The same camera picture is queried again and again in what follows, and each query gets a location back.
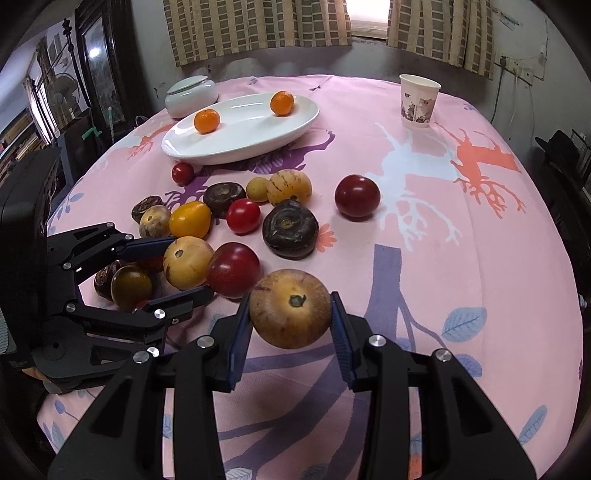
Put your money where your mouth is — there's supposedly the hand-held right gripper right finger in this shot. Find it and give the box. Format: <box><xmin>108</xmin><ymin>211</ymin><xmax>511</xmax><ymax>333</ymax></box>
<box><xmin>330</xmin><ymin>291</ymin><xmax>536</xmax><ymax>480</ymax></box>

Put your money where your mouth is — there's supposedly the orange mandarin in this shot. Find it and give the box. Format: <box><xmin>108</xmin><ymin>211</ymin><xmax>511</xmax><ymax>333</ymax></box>
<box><xmin>194</xmin><ymin>108</ymin><xmax>221</xmax><ymax>135</ymax></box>
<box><xmin>270</xmin><ymin>90</ymin><xmax>295</xmax><ymax>116</ymax></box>

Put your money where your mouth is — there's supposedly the black hat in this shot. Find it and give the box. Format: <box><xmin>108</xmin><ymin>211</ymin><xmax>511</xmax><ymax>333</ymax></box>
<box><xmin>534</xmin><ymin>129</ymin><xmax>585</xmax><ymax>160</ymax></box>

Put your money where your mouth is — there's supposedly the narrow checked curtain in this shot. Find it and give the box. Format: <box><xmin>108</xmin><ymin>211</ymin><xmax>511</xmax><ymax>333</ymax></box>
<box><xmin>387</xmin><ymin>0</ymin><xmax>496</xmax><ymax>80</ymax></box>

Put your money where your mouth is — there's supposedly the purple striped pepino melon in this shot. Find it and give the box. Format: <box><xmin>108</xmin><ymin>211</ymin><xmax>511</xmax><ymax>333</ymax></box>
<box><xmin>266</xmin><ymin>169</ymin><xmax>313</xmax><ymax>207</ymax></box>

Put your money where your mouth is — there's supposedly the large dark water chestnut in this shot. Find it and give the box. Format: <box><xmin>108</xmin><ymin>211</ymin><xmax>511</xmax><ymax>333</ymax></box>
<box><xmin>262</xmin><ymin>199</ymin><xmax>320</xmax><ymax>260</ymax></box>

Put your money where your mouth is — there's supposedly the wall power outlet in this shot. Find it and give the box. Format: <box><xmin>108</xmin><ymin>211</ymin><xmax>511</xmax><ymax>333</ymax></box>
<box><xmin>496</xmin><ymin>55</ymin><xmax>536</xmax><ymax>86</ymax></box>

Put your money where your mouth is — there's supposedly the white oval plate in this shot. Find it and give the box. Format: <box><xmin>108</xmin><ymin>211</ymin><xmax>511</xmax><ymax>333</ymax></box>
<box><xmin>161</xmin><ymin>92</ymin><xmax>321</xmax><ymax>167</ymax></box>

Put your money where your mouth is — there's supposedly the dark framed cabinet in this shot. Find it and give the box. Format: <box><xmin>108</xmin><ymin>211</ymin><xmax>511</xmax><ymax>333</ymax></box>
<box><xmin>74</xmin><ymin>0</ymin><xmax>139</xmax><ymax>125</ymax></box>

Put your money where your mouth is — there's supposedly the standing fan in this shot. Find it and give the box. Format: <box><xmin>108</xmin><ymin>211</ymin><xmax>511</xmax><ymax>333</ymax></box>
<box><xmin>46</xmin><ymin>71</ymin><xmax>79</xmax><ymax>112</ymax></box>

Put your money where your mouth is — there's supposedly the printed paper cup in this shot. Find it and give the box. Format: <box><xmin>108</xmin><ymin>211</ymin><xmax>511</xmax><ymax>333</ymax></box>
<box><xmin>399</xmin><ymin>74</ymin><xmax>441</xmax><ymax>129</ymax></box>

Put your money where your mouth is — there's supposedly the large tan pepino melon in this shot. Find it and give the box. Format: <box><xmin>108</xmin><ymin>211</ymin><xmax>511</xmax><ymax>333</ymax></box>
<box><xmin>249</xmin><ymin>269</ymin><xmax>334</xmax><ymax>350</ymax></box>

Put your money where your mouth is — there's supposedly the green brown tomato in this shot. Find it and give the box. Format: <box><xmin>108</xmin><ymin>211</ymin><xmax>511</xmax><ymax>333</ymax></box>
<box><xmin>111</xmin><ymin>265</ymin><xmax>153</xmax><ymax>311</ymax></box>

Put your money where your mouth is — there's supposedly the window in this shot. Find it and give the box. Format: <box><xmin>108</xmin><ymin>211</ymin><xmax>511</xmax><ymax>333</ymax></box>
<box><xmin>344</xmin><ymin>0</ymin><xmax>393</xmax><ymax>42</ymax></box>

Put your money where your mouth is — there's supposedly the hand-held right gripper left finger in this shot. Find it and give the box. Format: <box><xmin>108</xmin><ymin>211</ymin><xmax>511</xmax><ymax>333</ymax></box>
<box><xmin>46</xmin><ymin>293</ymin><xmax>252</xmax><ymax>480</ymax></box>

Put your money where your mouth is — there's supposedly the wide checked curtain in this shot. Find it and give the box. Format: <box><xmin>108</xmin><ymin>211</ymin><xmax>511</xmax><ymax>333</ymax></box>
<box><xmin>163</xmin><ymin>0</ymin><xmax>354</xmax><ymax>68</ymax></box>

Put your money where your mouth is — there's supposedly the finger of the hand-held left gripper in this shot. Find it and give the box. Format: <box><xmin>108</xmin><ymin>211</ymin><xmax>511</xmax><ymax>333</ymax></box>
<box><xmin>46</xmin><ymin>222</ymin><xmax>178</xmax><ymax>282</ymax></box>
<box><xmin>65</xmin><ymin>286</ymin><xmax>215</xmax><ymax>344</ymax></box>

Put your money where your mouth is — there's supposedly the yellow longan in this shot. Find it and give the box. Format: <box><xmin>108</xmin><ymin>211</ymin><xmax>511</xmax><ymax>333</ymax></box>
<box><xmin>246</xmin><ymin>177</ymin><xmax>270</xmax><ymax>204</ymax></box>

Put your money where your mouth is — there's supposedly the small tan pepino melon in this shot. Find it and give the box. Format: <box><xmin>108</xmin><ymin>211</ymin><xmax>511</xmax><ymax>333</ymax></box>
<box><xmin>163</xmin><ymin>236</ymin><xmax>214</xmax><ymax>291</ymax></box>
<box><xmin>139</xmin><ymin>205</ymin><xmax>173</xmax><ymax>239</ymax></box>

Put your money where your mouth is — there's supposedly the white lidded ceramic jar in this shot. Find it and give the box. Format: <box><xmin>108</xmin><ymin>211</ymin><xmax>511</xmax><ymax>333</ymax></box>
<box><xmin>165</xmin><ymin>76</ymin><xmax>219</xmax><ymax>120</ymax></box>

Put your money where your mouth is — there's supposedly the large dark red tomato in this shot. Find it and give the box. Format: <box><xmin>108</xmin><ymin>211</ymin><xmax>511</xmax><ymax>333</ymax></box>
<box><xmin>206</xmin><ymin>242</ymin><xmax>262</xmax><ymax>300</ymax></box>
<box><xmin>334</xmin><ymin>174</ymin><xmax>382</xmax><ymax>219</ymax></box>

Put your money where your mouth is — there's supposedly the yellow tomato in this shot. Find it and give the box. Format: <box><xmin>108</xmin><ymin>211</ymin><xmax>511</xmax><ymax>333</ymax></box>
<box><xmin>169</xmin><ymin>200</ymin><xmax>212</xmax><ymax>240</ymax></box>

